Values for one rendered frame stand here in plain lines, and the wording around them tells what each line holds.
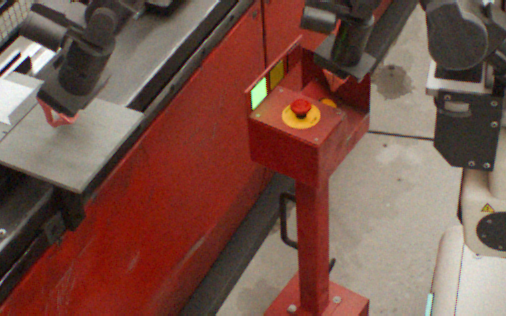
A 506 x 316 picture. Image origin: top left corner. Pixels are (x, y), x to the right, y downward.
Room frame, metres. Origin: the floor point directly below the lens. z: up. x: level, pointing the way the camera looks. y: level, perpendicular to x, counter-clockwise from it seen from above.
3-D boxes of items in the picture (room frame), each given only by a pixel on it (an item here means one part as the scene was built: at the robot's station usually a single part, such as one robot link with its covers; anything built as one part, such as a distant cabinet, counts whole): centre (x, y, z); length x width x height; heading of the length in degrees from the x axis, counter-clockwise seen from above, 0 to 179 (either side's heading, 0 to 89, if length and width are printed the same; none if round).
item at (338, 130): (1.37, -0.10, 0.75); 0.20 x 0.16 x 0.18; 143
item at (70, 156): (1.11, 0.34, 1.00); 0.26 x 0.18 x 0.01; 60
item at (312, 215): (1.37, -0.10, 0.39); 0.05 x 0.05 x 0.54; 53
